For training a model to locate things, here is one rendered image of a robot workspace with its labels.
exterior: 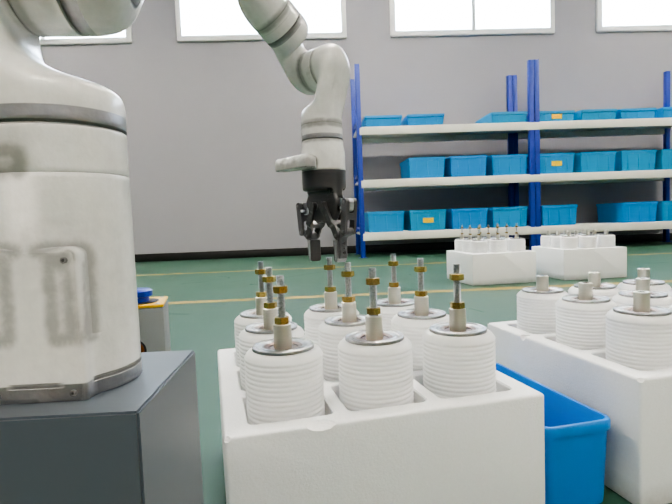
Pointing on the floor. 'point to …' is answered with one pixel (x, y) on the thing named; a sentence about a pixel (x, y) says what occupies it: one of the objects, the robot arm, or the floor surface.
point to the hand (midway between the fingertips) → (327, 253)
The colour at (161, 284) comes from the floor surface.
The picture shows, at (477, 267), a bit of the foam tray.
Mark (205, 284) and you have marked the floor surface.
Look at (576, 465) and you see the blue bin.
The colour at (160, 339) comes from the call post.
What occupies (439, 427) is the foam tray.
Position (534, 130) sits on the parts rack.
